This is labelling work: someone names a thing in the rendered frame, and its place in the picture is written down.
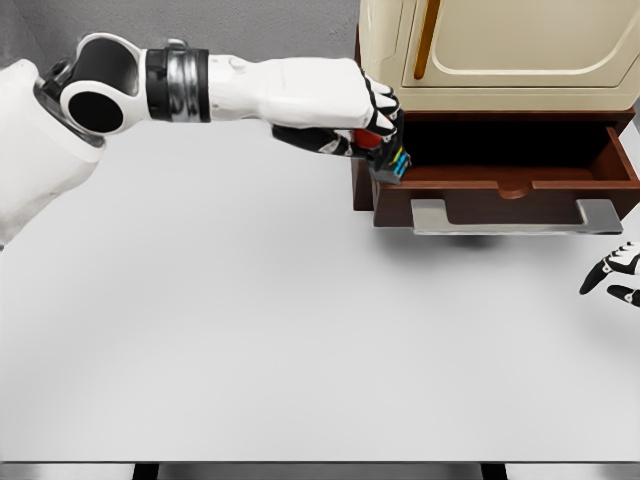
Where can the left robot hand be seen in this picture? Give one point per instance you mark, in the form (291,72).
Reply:
(320,92)

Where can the cream and brown cabinet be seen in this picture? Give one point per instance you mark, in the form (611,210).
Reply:
(500,65)

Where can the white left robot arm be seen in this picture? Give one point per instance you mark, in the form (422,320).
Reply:
(40,165)

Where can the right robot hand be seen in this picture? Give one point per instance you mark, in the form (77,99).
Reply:
(616,272)

